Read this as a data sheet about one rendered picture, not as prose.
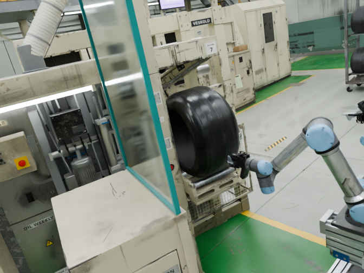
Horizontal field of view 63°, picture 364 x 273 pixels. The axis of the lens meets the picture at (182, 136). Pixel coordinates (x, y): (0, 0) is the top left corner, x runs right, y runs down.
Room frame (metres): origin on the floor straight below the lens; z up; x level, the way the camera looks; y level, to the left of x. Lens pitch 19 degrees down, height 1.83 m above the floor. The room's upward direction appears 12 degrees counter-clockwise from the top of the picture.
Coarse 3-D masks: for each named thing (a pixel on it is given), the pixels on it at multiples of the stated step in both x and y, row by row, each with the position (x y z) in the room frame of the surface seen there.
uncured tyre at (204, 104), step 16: (176, 96) 1.85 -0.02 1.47; (192, 96) 1.79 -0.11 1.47; (208, 96) 1.79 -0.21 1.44; (176, 112) 2.15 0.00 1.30; (192, 112) 1.69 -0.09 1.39; (208, 112) 1.69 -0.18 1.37; (224, 112) 1.71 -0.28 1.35; (176, 128) 2.16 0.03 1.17; (192, 128) 1.66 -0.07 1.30; (208, 128) 1.63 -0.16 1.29; (224, 128) 1.67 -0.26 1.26; (176, 144) 2.12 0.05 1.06; (192, 144) 2.15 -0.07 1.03; (208, 144) 1.61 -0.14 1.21; (224, 144) 1.65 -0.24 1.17; (192, 160) 2.03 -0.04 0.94; (208, 160) 1.62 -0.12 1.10; (224, 160) 1.68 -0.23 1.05
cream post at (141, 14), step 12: (132, 0) 1.72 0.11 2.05; (144, 12) 1.74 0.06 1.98; (144, 24) 1.74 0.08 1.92; (144, 36) 1.73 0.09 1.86; (144, 48) 1.72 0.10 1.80; (156, 60) 1.75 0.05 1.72; (156, 72) 1.74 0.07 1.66; (156, 84) 1.73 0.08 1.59; (168, 120) 1.75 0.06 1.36; (168, 132) 1.74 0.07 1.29; (168, 156) 1.72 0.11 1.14; (180, 180) 1.74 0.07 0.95; (180, 192) 1.73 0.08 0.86; (180, 204) 1.73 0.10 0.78; (192, 228) 1.75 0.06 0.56
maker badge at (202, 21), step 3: (204, 18) 2.58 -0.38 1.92; (207, 18) 2.59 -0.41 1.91; (210, 18) 2.60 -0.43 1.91; (192, 21) 2.53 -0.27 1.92; (195, 21) 2.54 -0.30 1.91; (198, 21) 2.55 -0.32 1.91; (201, 21) 2.57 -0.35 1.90; (204, 21) 2.58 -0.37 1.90; (207, 21) 2.59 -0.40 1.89; (210, 21) 2.60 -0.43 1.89; (192, 24) 2.53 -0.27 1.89; (195, 24) 2.54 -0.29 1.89; (198, 24) 2.55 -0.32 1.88; (201, 24) 2.57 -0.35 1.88
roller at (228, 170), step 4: (228, 168) 1.82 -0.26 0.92; (232, 168) 1.83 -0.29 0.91; (216, 172) 1.80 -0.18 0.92; (220, 172) 1.79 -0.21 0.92; (224, 172) 1.80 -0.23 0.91; (228, 172) 1.81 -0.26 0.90; (208, 176) 1.77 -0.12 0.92; (212, 176) 1.76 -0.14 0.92; (216, 176) 1.77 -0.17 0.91; (220, 176) 1.78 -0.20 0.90; (200, 180) 1.73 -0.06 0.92; (204, 180) 1.73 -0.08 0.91; (208, 180) 1.74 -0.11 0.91; (212, 180) 1.75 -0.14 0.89; (196, 184) 1.71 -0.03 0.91; (200, 184) 1.71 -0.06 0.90; (204, 184) 1.73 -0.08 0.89; (196, 188) 1.70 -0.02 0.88
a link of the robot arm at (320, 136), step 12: (312, 120) 1.35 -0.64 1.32; (324, 120) 1.30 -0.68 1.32; (312, 132) 1.24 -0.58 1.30; (324, 132) 1.21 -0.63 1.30; (312, 144) 1.23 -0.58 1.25; (324, 144) 1.21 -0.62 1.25; (336, 144) 1.21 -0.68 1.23; (324, 156) 1.24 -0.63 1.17; (336, 156) 1.21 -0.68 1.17; (336, 168) 1.21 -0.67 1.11; (348, 168) 1.20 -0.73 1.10; (336, 180) 1.23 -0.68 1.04; (348, 180) 1.19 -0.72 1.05; (348, 192) 1.19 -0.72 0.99; (360, 192) 1.17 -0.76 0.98; (348, 204) 1.19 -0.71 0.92; (360, 204) 1.14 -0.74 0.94; (360, 216) 1.14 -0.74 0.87
